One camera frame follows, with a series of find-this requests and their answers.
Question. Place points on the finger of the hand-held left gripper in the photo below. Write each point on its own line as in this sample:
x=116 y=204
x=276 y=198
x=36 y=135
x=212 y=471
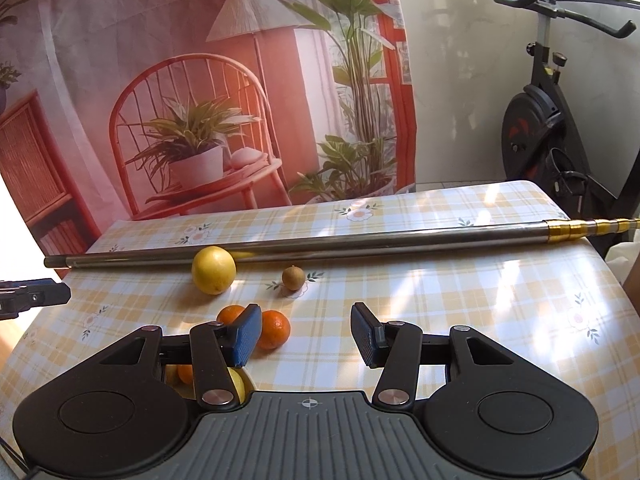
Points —
x=40 y=294

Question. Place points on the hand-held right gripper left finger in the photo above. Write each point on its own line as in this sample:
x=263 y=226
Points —
x=247 y=335

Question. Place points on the yellow orange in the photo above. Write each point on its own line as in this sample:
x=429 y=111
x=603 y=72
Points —
x=171 y=379

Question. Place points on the black exercise bike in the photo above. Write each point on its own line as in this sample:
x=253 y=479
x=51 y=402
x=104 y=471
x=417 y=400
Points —
x=530 y=130

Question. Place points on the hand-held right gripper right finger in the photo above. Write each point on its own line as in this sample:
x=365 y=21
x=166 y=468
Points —
x=364 y=335

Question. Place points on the brown longan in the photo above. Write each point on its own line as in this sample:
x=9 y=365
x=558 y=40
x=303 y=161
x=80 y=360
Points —
x=292 y=278

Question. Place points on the large yellow grapefruit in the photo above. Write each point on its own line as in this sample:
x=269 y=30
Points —
x=213 y=270

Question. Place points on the checked floral tablecloth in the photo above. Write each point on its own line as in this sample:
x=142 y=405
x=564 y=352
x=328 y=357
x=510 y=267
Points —
x=450 y=285

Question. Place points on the printed backdrop cloth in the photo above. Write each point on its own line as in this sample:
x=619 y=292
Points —
x=100 y=35

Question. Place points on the yellow lemon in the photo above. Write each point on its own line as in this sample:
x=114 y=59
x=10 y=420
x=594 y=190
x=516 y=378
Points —
x=238 y=384

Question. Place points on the orange tangerine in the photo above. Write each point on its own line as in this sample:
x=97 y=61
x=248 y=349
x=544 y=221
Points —
x=274 y=330
x=185 y=374
x=230 y=315

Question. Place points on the long metal pole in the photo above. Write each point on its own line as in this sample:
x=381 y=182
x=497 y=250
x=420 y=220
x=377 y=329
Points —
x=400 y=240

